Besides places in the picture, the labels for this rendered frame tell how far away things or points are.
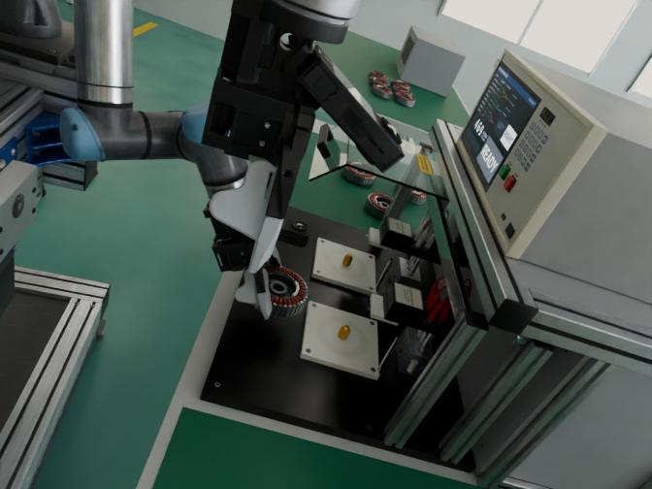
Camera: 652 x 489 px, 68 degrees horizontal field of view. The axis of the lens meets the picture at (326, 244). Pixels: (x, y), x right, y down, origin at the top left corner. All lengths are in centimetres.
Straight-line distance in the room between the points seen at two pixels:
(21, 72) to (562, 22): 523
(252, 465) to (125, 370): 108
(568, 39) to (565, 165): 521
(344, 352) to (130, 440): 90
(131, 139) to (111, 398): 110
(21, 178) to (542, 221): 71
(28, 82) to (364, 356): 86
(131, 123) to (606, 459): 90
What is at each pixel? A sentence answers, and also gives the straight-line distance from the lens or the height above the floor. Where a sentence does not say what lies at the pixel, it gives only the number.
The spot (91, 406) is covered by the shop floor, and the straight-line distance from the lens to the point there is 172.
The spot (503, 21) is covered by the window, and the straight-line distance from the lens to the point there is 565.
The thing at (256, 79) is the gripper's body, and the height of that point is 129.
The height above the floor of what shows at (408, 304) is 92.
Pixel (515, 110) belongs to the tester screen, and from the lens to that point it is 90.
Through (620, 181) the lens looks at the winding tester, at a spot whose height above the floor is 127.
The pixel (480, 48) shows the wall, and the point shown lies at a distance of 566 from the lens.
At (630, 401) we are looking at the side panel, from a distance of 85.
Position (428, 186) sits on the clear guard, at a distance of 96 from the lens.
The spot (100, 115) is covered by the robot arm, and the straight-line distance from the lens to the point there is 77.
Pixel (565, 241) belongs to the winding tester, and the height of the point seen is 117.
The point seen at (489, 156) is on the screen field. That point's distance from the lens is 92.
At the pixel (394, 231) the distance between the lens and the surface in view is 107.
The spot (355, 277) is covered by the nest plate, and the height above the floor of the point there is 78.
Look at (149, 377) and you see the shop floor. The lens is 179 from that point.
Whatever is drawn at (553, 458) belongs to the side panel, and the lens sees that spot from 92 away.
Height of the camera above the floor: 141
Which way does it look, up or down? 32 degrees down
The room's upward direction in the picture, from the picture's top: 23 degrees clockwise
